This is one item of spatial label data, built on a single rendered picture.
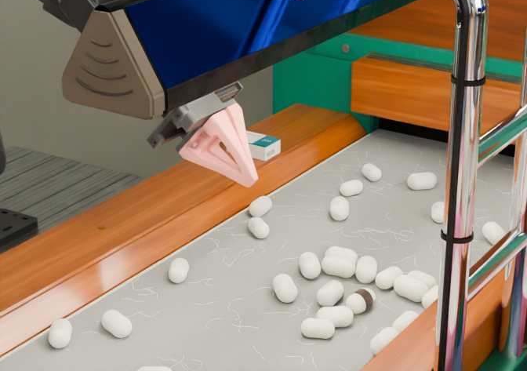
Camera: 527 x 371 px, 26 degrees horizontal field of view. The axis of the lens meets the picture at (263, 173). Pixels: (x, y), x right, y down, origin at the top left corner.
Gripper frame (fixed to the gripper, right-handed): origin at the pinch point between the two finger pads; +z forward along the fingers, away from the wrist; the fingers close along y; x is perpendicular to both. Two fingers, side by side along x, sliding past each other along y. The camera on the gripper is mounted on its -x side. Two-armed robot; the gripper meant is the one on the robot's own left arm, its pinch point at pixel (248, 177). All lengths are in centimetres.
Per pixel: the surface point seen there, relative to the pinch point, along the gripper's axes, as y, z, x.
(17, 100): 116, -80, 139
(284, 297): -3.3, 11.6, 3.4
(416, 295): 3.9, 19.6, -3.8
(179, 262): -4.3, 1.8, 10.8
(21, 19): 116, -92, 120
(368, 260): 6.4, 13.9, -0.1
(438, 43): 46.0, -2.6, -1.7
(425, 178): 30.6, 10.3, 3.5
